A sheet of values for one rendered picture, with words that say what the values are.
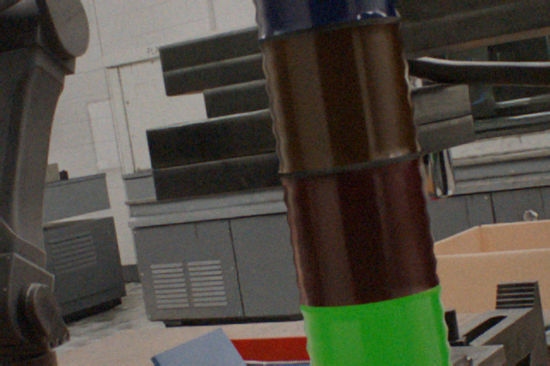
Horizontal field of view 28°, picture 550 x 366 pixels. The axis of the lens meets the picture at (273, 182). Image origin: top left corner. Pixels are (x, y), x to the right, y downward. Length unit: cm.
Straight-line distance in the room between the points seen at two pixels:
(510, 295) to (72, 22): 46
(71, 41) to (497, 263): 201
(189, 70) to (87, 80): 897
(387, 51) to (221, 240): 603
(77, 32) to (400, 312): 78
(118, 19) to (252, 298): 368
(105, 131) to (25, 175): 849
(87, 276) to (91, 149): 197
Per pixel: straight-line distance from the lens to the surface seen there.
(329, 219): 28
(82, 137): 964
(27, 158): 97
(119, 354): 131
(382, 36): 28
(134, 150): 665
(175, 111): 642
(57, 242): 771
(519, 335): 80
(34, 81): 100
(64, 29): 102
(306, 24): 28
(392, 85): 28
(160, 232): 657
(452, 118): 63
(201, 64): 57
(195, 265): 645
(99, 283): 795
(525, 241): 346
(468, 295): 295
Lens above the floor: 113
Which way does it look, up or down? 3 degrees down
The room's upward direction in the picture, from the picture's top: 9 degrees counter-clockwise
